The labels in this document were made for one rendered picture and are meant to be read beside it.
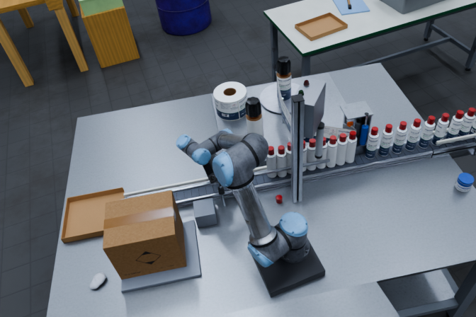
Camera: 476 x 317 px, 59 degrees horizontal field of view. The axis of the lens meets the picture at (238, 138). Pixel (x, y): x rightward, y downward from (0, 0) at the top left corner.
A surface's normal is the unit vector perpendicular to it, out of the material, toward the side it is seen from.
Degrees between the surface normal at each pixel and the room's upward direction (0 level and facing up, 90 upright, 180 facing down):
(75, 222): 0
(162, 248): 90
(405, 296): 0
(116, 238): 0
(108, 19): 90
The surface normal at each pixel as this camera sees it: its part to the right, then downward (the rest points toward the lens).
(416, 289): -0.09, -0.71
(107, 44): 0.34, 0.64
